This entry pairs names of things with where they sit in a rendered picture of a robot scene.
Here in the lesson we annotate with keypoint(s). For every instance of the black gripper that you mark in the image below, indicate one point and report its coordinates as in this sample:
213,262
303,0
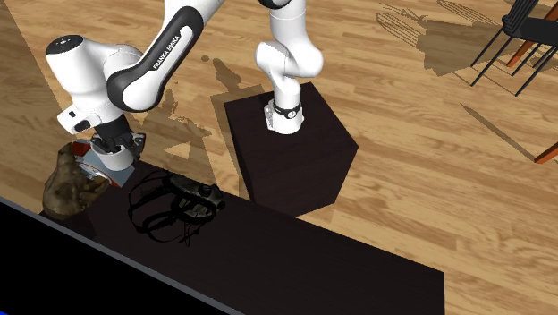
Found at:
112,128

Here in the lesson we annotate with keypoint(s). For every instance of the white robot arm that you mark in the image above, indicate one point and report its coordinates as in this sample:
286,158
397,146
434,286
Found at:
131,83

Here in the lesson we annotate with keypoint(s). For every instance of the white cup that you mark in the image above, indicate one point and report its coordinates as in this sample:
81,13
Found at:
115,159

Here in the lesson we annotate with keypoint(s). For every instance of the red and grey box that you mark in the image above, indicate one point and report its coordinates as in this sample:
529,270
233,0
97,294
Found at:
92,163

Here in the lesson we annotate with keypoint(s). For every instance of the brown rock-shaped figure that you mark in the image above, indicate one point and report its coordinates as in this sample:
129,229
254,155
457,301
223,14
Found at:
67,187

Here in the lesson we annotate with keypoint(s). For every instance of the dark robot stand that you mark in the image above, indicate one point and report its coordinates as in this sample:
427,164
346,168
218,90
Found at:
296,166

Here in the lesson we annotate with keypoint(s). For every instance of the black metal chair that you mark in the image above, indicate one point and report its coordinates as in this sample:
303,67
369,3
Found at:
529,28

